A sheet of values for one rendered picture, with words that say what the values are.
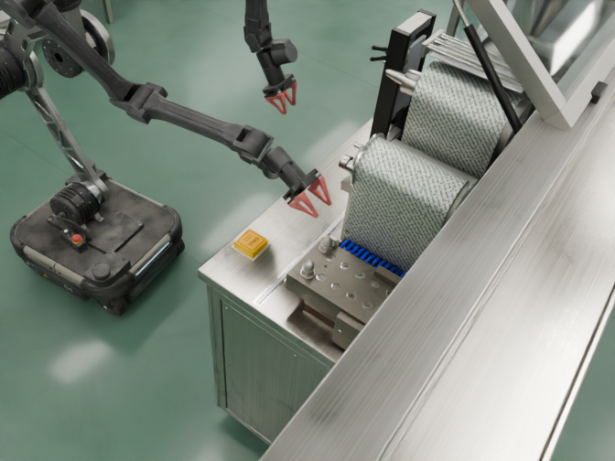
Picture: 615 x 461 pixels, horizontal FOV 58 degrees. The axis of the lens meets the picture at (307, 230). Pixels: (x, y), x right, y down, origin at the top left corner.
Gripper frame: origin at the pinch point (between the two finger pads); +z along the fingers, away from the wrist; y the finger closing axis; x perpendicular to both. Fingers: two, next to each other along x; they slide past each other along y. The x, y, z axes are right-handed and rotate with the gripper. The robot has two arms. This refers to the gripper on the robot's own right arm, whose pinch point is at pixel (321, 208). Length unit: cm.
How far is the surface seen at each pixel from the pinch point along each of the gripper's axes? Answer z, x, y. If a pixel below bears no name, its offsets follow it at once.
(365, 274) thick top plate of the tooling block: 19.7, 3.2, 6.1
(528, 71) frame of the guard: 4, 73, 12
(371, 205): 7.3, 13.9, -1.1
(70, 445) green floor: 4, -121, 68
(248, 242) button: -6.5, -22.4, 10.5
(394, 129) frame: -3.0, -5.2, -46.6
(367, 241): 14.2, 3.5, -1.1
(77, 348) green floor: -23, -135, 41
